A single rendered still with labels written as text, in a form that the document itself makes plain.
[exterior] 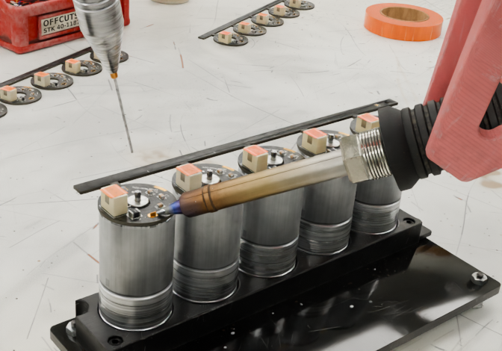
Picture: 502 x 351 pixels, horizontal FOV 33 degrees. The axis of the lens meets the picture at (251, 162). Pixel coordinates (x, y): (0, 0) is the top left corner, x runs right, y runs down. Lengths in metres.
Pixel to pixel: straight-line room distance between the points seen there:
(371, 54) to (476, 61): 0.39
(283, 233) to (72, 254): 0.10
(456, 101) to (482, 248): 0.18
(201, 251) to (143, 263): 0.03
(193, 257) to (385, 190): 0.09
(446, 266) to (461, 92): 0.14
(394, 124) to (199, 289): 0.10
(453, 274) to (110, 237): 0.15
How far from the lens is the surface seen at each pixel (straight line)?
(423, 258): 0.35
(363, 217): 0.34
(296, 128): 0.33
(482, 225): 0.41
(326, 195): 0.31
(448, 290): 0.34
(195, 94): 0.51
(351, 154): 0.24
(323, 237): 0.32
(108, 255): 0.27
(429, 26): 0.65
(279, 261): 0.31
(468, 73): 0.22
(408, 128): 0.23
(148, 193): 0.27
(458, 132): 0.23
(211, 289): 0.29
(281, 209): 0.30
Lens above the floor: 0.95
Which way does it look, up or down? 27 degrees down
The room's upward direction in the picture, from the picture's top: 5 degrees clockwise
